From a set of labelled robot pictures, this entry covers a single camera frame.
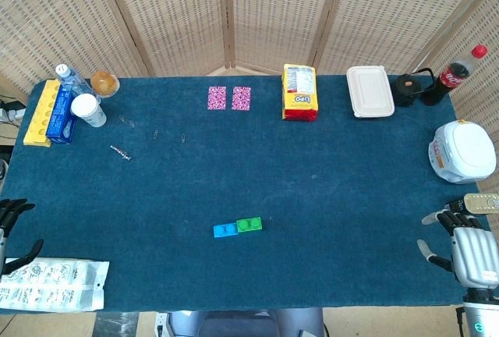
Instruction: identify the orange jelly cup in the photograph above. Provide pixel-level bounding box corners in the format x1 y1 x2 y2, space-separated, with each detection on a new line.
90 69 121 99

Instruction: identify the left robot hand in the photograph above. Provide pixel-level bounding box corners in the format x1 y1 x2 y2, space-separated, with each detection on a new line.
0 197 44 275

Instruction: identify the pink patterned card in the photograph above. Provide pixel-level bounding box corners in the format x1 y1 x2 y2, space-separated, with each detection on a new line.
207 86 228 112
231 86 252 112

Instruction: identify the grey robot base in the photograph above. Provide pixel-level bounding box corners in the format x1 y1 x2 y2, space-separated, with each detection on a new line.
154 307 327 337

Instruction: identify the white paper cup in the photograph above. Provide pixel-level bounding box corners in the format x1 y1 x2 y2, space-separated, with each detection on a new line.
69 93 108 129

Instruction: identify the cola bottle red cap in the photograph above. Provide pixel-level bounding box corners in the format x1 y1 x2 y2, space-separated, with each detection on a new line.
422 44 490 107

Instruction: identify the woven folding screen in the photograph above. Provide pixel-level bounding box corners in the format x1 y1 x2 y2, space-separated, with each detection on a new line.
0 0 499 197

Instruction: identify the yellow ice tray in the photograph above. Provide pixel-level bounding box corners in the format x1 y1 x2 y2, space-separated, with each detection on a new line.
23 79 62 148

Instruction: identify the white plastic tub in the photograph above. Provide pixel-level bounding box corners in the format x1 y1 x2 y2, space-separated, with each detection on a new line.
427 119 497 185

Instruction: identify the white power strip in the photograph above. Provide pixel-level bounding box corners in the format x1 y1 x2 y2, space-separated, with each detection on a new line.
0 98 27 124

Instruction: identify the blue toy brick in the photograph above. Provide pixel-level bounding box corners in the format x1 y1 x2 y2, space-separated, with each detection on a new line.
212 222 239 239

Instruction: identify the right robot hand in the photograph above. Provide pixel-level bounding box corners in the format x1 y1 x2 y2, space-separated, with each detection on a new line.
416 209 499 289

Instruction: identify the gold rectangular case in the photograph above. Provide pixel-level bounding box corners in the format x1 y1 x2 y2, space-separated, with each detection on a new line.
462 192 499 214

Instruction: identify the black round pot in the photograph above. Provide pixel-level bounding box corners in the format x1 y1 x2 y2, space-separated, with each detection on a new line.
391 68 437 108

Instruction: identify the clear water bottle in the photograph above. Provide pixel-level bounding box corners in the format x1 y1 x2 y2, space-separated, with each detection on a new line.
54 63 101 105

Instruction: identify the blue cardboard box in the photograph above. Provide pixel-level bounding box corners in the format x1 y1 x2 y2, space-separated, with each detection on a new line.
44 86 78 146

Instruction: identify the beige lidded lunch box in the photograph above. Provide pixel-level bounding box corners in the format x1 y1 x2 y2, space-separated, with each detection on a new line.
345 65 396 119

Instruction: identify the blue table cloth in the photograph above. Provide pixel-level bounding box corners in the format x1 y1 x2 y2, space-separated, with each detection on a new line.
0 75 491 313

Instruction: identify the green toy brick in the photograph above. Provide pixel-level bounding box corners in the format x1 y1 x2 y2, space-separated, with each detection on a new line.
235 215 264 233

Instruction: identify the yellow red snack bag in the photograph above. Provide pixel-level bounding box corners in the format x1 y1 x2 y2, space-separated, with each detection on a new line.
281 63 320 122

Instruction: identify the white printed plastic package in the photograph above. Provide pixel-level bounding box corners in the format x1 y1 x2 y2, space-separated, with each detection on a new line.
0 257 111 312

